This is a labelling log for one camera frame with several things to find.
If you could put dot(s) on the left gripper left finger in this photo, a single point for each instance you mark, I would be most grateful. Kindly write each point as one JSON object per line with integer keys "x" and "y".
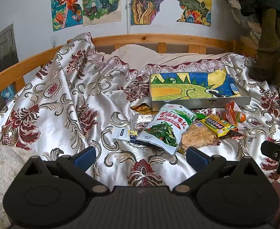
{"x": 75, "y": 167}

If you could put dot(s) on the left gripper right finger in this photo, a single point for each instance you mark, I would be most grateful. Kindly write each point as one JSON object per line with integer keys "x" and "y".
{"x": 207, "y": 169}

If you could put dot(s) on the rice cracker clear pack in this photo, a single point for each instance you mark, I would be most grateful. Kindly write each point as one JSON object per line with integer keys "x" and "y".
{"x": 197, "y": 135}

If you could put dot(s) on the yellow snack packet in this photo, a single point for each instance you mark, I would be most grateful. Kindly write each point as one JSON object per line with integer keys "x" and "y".
{"x": 217, "y": 125}

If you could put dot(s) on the dark dried meat packet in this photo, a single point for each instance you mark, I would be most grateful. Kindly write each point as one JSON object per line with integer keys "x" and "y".
{"x": 235, "y": 134}

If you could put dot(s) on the seaweed snack white green bag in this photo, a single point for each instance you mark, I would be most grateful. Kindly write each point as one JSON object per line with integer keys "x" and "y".
{"x": 167, "y": 127}

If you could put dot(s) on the orange snack bag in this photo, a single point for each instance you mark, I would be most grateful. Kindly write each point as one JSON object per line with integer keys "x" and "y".
{"x": 230, "y": 111}

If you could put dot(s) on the blue white snack packet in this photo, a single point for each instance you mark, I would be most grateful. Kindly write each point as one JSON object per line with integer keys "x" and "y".
{"x": 128, "y": 135}

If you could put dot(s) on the orange mandarin fruit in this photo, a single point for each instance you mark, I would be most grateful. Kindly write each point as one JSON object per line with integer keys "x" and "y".
{"x": 240, "y": 117}

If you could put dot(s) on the silver tray with drawing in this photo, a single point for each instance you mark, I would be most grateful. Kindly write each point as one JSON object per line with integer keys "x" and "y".
{"x": 196, "y": 90}

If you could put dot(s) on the gold foil snack packet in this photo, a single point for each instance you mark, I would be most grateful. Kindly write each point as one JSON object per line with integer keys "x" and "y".
{"x": 143, "y": 109}

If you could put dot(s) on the peanut bar clear pack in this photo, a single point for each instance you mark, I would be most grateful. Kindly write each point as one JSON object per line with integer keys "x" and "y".
{"x": 141, "y": 121}

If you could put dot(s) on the floral satin bedspread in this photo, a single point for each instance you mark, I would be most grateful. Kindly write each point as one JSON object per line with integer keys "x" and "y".
{"x": 77, "y": 100}

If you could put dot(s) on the white fluffy blanket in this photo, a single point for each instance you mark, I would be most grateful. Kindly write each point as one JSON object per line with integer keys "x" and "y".
{"x": 12, "y": 159}

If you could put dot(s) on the cream pillow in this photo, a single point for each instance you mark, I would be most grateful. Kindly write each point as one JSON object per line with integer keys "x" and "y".
{"x": 137, "y": 57}

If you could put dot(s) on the grey door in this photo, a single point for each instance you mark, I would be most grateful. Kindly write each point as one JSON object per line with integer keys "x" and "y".
{"x": 8, "y": 57}

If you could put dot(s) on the pile of dark clothes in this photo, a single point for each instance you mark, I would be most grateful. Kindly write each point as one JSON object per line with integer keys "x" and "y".
{"x": 261, "y": 17}

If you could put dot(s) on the red-haired girl drawing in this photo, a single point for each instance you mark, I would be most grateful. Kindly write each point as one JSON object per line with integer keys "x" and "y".
{"x": 66, "y": 13}

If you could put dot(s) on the blond boy drawing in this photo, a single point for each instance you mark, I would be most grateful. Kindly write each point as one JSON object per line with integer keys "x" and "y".
{"x": 101, "y": 11}

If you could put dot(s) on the landscape hill drawing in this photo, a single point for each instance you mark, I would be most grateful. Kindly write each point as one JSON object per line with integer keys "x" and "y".
{"x": 195, "y": 11}

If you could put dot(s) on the wooden bed frame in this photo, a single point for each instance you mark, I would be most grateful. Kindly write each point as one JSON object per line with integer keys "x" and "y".
{"x": 15, "y": 74}

